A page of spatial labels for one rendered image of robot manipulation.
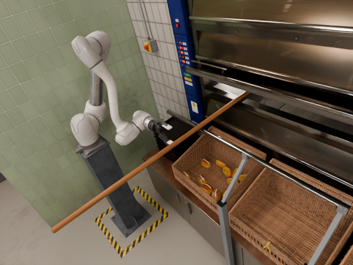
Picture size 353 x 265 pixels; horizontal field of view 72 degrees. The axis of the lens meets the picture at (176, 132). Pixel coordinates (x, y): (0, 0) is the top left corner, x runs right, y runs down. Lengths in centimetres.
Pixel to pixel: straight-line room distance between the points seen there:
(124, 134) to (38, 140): 105
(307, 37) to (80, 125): 149
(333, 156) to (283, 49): 64
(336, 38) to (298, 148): 68
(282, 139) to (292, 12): 75
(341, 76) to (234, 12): 63
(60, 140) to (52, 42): 86
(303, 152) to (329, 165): 15
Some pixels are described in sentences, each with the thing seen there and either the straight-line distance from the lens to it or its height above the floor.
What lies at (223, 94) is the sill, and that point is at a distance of 185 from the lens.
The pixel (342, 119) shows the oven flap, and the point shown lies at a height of 140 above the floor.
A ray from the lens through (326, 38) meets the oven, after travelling 130.
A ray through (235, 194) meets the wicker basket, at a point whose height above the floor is 72.
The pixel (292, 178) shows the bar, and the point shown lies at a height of 117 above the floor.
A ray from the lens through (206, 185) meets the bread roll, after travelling 191.
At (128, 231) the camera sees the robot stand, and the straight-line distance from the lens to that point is 263.
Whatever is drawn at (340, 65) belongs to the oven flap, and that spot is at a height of 155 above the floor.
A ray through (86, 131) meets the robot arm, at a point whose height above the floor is 117.
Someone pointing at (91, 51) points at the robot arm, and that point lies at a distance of 160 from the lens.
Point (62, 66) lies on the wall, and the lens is 235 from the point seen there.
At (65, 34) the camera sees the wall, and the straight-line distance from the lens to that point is 233.
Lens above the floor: 210
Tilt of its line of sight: 36 degrees down
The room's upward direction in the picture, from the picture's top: 14 degrees counter-clockwise
